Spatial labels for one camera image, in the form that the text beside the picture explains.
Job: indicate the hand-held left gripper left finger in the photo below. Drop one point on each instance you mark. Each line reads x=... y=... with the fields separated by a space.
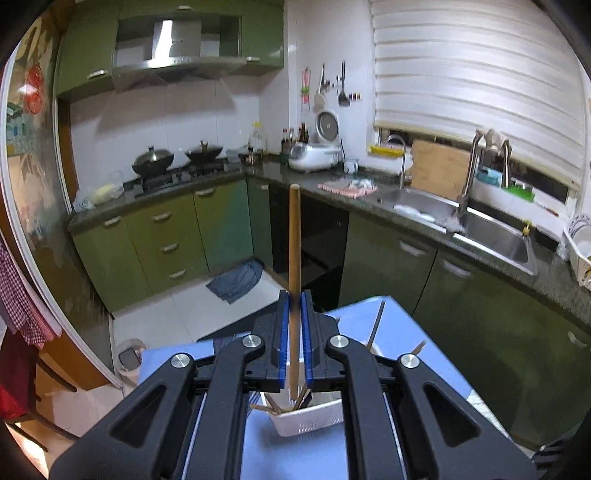
x=285 y=341

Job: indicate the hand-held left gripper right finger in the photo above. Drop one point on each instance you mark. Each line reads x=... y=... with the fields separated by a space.
x=307 y=341

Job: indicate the white plastic utensil holder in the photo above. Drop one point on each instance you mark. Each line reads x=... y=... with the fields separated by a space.
x=304 y=422

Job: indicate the brown wooden chopstick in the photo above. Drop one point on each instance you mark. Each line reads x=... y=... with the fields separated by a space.
x=294 y=240

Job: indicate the blue table cover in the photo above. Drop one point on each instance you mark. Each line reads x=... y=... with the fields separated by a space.
x=360 y=318

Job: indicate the light wooden chopstick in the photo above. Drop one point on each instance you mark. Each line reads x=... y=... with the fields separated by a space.
x=265 y=408
x=419 y=347

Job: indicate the dark chopstick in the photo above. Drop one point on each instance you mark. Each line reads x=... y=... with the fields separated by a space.
x=376 y=323

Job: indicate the blue denim floor cloth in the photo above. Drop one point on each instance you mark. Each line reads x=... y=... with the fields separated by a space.
x=235 y=281

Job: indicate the green under-sink cabinet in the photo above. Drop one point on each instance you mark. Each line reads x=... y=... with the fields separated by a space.
x=415 y=281

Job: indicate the small trash bin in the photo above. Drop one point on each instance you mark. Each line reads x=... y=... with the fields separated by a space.
x=131 y=357

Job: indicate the red striped dish towel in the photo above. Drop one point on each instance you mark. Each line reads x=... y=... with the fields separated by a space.
x=341 y=189

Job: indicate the green base cabinet with drawers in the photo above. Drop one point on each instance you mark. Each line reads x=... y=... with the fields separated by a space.
x=152 y=244

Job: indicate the white dish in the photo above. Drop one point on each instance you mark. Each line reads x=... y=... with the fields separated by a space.
x=413 y=212

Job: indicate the white mug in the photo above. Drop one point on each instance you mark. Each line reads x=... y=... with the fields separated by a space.
x=351 y=167

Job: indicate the white rice cooker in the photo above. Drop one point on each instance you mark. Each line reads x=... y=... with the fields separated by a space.
x=314 y=157

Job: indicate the grey rag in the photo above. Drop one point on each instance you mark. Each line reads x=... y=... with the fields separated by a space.
x=455 y=225

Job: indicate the black gas stove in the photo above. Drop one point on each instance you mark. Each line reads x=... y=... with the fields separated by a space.
x=184 y=177

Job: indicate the row of dark sauce bottles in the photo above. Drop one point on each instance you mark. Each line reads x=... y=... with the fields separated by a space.
x=293 y=141

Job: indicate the clear plastic oil bottle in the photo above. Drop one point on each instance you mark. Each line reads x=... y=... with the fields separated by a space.
x=257 y=141

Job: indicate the small curved chrome faucet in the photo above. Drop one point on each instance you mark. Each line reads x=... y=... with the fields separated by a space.
x=403 y=161

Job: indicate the yellow sponge tray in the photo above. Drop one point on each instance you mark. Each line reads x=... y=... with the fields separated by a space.
x=385 y=151

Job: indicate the black wok with lid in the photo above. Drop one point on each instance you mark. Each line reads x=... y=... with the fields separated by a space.
x=152 y=160
x=204 y=152

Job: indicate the steel sink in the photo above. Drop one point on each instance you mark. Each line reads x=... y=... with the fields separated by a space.
x=494 y=235

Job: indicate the wooden cutting board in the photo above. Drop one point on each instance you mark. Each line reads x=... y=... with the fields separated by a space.
x=436 y=168

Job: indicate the tall steel faucet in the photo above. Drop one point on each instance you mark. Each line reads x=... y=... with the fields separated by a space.
x=468 y=180

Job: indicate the dark wooden chair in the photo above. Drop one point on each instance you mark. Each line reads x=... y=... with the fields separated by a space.
x=51 y=374

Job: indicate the clear plastic bag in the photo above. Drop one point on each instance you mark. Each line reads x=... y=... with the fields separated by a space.
x=99 y=194

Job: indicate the hanging ladle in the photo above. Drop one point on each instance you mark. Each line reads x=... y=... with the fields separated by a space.
x=321 y=99

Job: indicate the teal container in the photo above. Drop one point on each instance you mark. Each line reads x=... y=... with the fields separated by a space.
x=489 y=176

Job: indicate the black hanging spatula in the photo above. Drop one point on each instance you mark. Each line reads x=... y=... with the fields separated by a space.
x=343 y=97

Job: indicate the green sponge tray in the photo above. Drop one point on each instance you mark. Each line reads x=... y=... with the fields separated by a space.
x=521 y=193

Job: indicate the red checked apron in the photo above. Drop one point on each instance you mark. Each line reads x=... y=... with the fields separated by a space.
x=23 y=304

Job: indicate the slim steel faucet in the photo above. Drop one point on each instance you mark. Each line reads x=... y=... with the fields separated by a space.
x=506 y=166

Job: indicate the red cloth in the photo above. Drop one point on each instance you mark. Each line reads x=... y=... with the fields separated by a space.
x=14 y=378

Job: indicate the pale rag on faucet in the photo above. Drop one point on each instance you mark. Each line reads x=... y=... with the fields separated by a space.
x=491 y=137

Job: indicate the white dish rack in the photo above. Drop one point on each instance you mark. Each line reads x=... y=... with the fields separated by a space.
x=579 y=258

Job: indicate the glass sliding door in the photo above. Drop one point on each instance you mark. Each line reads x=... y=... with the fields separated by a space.
x=41 y=194

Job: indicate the steel range hood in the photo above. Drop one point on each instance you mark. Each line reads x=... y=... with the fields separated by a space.
x=175 y=50

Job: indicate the white window blind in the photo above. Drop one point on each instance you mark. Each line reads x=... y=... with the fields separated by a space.
x=471 y=74

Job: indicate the green upper cabinets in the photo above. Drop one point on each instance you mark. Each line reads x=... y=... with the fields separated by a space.
x=85 y=50

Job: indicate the red paper door decoration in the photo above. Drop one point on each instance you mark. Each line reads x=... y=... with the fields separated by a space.
x=34 y=87

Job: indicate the red hanging wall ornament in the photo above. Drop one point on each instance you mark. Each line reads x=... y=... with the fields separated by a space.
x=306 y=90

